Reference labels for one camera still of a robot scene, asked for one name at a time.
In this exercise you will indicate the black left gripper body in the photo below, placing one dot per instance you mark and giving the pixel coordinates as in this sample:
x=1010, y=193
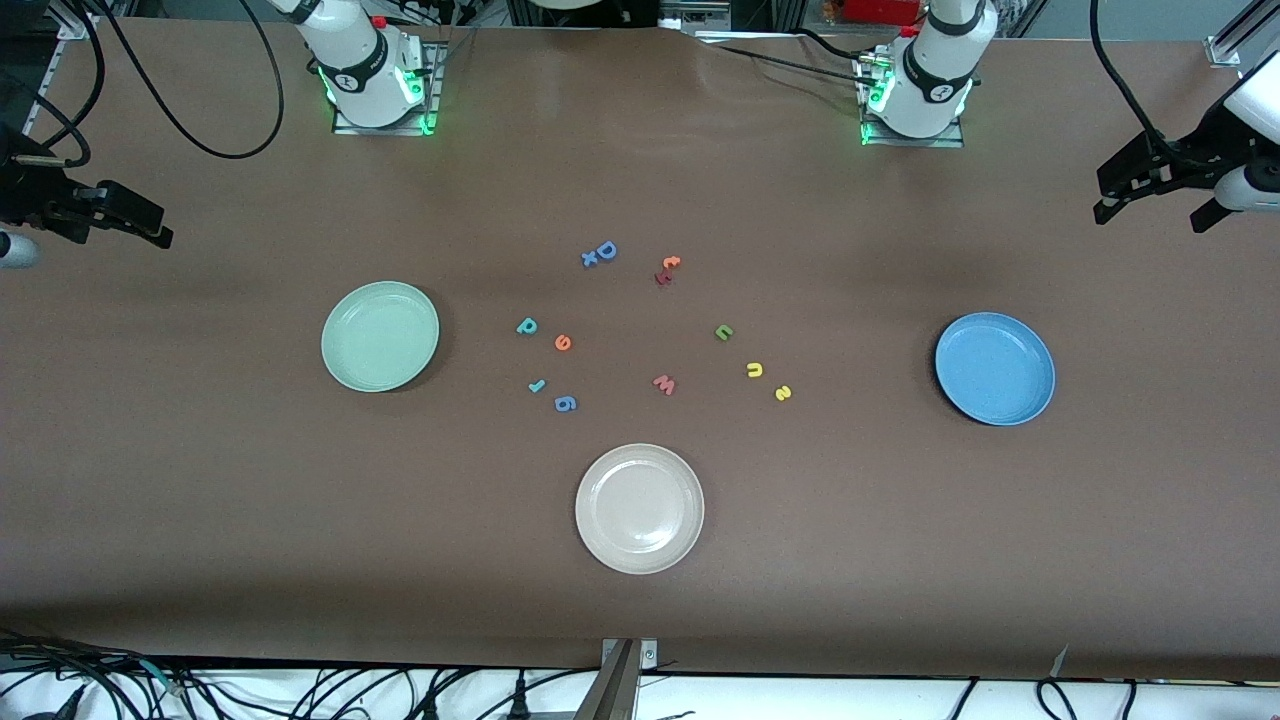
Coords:
x=1203, y=149

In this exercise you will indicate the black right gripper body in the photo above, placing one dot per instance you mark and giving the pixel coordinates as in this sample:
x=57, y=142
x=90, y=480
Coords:
x=22, y=193

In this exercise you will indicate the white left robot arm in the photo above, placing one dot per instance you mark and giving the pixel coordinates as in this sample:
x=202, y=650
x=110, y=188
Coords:
x=935, y=60

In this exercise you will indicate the blue plate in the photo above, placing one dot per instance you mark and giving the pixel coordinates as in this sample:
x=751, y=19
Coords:
x=995, y=368

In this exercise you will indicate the light green plate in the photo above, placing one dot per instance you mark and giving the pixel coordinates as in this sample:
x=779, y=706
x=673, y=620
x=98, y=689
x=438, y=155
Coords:
x=380, y=336

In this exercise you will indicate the red box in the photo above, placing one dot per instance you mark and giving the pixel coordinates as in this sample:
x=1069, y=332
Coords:
x=880, y=10

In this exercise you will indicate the grey paper flap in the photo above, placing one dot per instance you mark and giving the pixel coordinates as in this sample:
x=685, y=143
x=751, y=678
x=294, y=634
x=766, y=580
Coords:
x=1060, y=662

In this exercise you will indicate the blue foam letter D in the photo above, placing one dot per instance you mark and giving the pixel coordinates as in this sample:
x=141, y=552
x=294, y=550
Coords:
x=603, y=251

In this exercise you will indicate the pink foam letter w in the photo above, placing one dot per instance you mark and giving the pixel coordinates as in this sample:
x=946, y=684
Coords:
x=664, y=384

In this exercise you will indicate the beige plate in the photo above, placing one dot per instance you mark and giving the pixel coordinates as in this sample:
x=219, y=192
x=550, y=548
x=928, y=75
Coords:
x=639, y=508

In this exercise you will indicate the black power plug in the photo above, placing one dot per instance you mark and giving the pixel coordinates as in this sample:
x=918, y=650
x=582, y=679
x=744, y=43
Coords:
x=520, y=700

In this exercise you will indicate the aluminium frame rail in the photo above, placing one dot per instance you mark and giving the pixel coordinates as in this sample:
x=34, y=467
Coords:
x=1225, y=50
x=78, y=25

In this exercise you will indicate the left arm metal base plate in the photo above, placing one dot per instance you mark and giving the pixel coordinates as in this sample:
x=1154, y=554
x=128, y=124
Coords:
x=950, y=142

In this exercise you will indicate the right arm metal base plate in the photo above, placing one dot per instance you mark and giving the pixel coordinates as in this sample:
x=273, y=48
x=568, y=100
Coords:
x=385, y=128

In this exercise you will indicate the metal table edge bracket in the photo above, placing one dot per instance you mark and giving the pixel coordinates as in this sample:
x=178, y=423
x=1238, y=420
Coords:
x=615, y=680

